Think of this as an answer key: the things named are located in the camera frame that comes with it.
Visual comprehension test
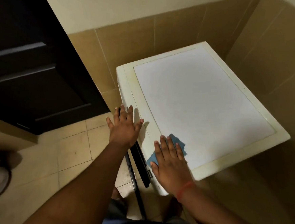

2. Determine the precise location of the person's right hand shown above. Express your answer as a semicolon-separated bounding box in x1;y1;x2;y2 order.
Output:
148;133;196;198

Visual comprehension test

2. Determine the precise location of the person's left hand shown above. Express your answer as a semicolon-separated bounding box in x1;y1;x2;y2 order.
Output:
105;103;146;152

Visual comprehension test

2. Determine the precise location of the blue cleaning cloth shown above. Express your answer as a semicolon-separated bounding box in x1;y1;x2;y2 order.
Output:
144;132;188;168

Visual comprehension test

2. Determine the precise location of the person's left forearm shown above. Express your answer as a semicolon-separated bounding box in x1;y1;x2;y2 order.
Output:
0;140;136;224

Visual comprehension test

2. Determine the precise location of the person's right forearm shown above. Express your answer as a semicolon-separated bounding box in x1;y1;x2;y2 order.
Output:
176;181;251;224

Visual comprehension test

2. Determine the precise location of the black washing machine door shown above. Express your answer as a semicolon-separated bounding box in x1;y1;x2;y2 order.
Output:
124;140;157;221

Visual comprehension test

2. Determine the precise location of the person's right leg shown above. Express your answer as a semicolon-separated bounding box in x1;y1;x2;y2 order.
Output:
161;195;185;222

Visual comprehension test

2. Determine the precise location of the person's leg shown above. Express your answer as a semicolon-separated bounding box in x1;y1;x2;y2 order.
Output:
110;186;122;201
161;195;185;222

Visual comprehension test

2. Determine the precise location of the person's left leg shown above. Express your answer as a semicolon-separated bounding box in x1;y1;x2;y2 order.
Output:
110;186;122;201

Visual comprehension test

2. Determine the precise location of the white washing machine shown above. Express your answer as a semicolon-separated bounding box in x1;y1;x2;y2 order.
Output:
114;35;294;199

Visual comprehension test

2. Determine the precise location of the dark wooden door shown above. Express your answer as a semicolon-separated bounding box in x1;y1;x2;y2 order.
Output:
0;0;112;138

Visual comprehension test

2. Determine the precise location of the red thread bracelet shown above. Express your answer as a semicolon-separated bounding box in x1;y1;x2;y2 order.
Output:
174;180;198;203

